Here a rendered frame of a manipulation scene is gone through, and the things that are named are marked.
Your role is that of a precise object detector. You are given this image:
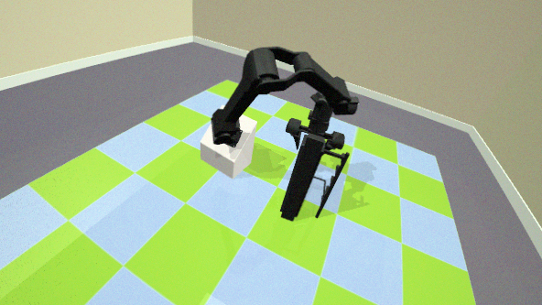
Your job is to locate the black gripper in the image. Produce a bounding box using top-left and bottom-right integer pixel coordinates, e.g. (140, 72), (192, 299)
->
(286, 113), (345, 150)

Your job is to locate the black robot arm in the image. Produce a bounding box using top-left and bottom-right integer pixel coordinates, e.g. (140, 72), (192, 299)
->
(211, 47), (359, 147)

